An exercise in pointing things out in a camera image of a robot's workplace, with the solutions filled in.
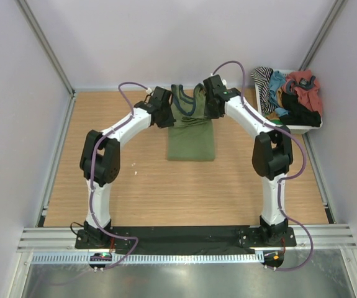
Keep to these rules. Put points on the white slotted cable duct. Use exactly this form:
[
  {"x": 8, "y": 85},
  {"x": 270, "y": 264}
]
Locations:
[{"x": 103, "y": 259}]

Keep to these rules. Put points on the striped tank top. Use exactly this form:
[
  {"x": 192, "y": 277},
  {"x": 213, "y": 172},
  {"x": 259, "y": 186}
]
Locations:
[{"x": 262, "y": 78}]

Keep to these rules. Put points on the right aluminium corner post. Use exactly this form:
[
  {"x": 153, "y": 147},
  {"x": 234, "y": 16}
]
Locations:
[{"x": 328, "y": 23}]

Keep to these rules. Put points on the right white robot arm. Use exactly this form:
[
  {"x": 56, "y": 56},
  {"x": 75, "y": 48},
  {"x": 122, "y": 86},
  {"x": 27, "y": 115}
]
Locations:
[{"x": 271, "y": 157}]

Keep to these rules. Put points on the pink tank top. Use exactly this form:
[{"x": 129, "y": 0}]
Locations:
[{"x": 305, "y": 86}]

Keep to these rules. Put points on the white laundry basket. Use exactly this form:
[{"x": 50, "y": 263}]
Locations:
[{"x": 297, "y": 128}]

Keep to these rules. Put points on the black tank top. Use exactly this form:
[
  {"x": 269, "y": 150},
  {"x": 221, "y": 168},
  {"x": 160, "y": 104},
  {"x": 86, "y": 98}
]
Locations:
[{"x": 297, "y": 113}]

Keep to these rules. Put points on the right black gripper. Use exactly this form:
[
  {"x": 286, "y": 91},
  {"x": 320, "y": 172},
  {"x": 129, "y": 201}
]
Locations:
[{"x": 208, "y": 113}]

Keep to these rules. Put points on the light blue tank top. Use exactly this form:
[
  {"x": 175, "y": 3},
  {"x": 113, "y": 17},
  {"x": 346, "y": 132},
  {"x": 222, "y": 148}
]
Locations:
[{"x": 277, "y": 80}]

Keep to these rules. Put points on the left aluminium corner post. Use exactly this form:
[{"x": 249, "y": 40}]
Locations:
[{"x": 33, "y": 23}]

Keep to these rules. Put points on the aluminium frame rail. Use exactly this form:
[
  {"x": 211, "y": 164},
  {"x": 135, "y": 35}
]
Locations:
[{"x": 62, "y": 239}]

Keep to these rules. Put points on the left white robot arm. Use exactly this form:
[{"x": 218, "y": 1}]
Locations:
[{"x": 100, "y": 162}]

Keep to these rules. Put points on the green tank top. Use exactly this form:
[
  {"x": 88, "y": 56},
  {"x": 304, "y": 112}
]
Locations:
[{"x": 191, "y": 138}]

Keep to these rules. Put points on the aluminium corner post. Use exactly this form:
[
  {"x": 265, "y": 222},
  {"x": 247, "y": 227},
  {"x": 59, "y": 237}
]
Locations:
[
  {"x": 328, "y": 23},
  {"x": 33, "y": 23}
]

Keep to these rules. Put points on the yellow garment in basket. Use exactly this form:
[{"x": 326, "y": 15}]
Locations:
[{"x": 273, "y": 117}]

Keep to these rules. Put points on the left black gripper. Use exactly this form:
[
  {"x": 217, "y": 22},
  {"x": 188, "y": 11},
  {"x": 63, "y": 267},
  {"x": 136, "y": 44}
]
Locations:
[{"x": 170, "y": 121}]

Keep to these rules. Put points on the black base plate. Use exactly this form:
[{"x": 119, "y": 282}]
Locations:
[{"x": 156, "y": 239}]

